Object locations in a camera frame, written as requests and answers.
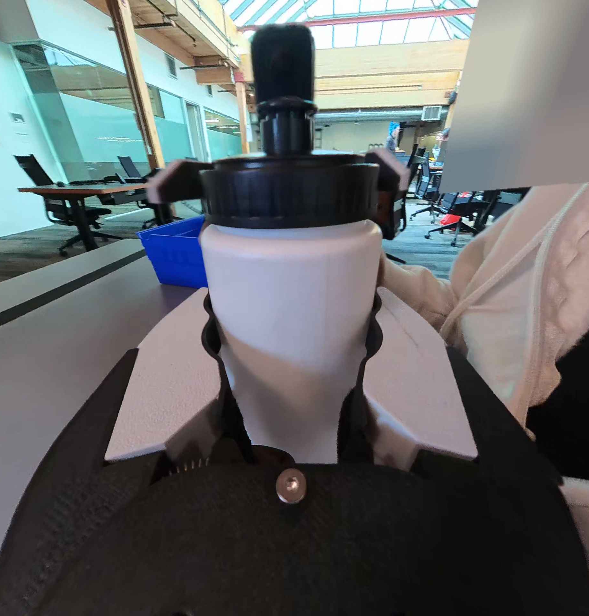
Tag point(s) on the black office chair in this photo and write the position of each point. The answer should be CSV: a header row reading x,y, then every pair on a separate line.
x,y
463,207
34,171
424,178
129,166

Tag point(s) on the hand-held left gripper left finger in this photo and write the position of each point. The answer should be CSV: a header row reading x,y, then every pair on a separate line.
x,y
169,385

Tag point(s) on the dark cloth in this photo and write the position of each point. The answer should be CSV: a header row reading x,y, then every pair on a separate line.
x,y
573,409

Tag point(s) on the person's right forearm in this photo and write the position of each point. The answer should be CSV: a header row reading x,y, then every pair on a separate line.
x,y
419,293

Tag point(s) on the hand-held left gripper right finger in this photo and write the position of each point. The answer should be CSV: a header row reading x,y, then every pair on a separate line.
x,y
414,385

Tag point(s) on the wooden top office desk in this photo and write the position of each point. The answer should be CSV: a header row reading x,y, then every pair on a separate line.
x,y
82,188

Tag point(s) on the white plastic bottle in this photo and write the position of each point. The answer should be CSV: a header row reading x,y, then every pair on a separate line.
x,y
289,288

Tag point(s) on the red plastic object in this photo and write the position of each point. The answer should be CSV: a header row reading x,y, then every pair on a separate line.
x,y
451,220

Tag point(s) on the black ribbed bottle lid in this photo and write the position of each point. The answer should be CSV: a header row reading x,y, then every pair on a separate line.
x,y
289,192

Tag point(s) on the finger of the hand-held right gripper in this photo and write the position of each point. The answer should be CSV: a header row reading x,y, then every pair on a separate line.
x,y
176,183
394,178

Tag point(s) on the blue plastic bin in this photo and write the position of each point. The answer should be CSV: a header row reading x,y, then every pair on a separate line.
x,y
174,255

